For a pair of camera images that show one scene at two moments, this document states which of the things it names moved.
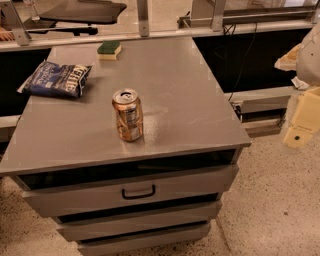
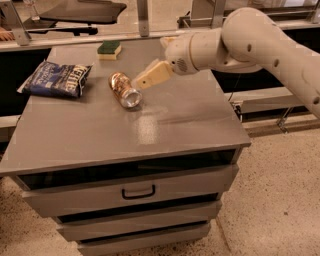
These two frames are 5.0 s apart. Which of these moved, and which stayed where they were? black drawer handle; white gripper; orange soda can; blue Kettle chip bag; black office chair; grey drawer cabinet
Moved: white gripper; orange soda can
Stayed: grey drawer cabinet; black office chair; black drawer handle; blue Kettle chip bag
